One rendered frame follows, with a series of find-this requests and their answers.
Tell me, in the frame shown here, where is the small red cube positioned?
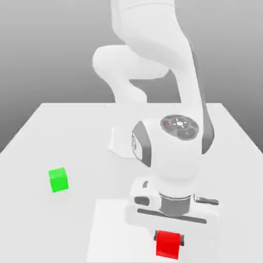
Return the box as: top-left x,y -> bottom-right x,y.
155,230 -> 182,261

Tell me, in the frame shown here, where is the small green cube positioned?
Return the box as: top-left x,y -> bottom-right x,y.
48,166 -> 69,194

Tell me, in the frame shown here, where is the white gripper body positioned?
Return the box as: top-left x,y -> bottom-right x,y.
124,202 -> 221,240

